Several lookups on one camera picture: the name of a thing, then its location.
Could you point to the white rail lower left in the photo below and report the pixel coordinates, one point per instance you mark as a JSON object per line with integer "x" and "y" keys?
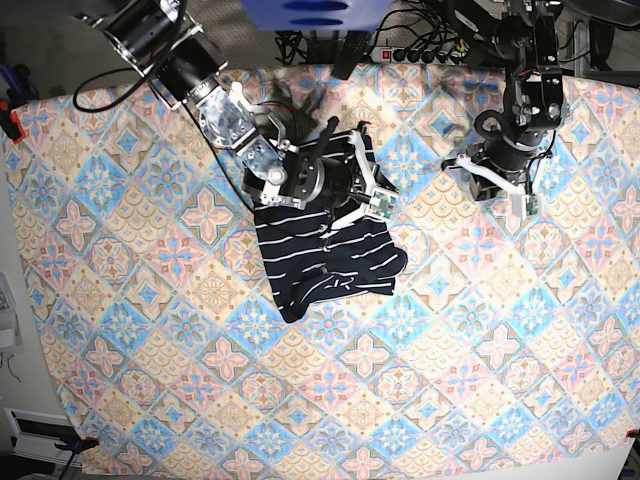
{"x": 34, "y": 435}

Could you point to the orange black clamp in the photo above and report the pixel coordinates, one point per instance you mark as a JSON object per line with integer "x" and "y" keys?
{"x": 75, "y": 446}
{"x": 15, "y": 96}

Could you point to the orange black clamp upper left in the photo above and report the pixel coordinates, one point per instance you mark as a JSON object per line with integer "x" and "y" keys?
{"x": 15, "y": 96}

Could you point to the blue box overhead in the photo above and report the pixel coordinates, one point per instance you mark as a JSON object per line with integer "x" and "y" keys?
{"x": 284, "y": 15}

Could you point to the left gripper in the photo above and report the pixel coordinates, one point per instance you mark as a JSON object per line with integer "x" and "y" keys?
{"x": 506, "y": 158}

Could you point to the white labelled power strip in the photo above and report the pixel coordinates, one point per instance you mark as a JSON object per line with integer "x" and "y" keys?
{"x": 452, "y": 55}

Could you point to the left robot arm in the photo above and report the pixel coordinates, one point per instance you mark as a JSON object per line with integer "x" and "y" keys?
{"x": 523, "y": 132}

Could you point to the black remote control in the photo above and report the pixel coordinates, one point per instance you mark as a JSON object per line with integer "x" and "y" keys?
{"x": 354, "y": 47}

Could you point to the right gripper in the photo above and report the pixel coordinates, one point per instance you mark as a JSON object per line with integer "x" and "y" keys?
{"x": 325, "y": 181}

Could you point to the orange black clamp lower left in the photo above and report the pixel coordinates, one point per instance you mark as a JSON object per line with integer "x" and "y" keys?
{"x": 75, "y": 446}

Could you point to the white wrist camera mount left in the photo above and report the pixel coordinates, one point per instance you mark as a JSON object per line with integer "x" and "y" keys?
{"x": 524, "y": 202}

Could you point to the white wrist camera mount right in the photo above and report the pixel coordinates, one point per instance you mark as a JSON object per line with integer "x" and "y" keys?
{"x": 374, "y": 195}

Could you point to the navy white striped T-shirt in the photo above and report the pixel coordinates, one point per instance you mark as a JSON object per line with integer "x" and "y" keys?
{"x": 309, "y": 260}

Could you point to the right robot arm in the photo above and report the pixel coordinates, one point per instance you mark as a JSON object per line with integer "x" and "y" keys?
{"x": 159, "y": 40}

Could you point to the patterned pastel tablecloth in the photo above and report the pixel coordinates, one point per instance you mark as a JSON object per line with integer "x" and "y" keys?
{"x": 149, "y": 322}

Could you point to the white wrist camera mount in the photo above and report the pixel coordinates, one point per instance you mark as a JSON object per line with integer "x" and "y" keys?
{"x": 524, "y": 202}
{"x": 374, "y": 195}

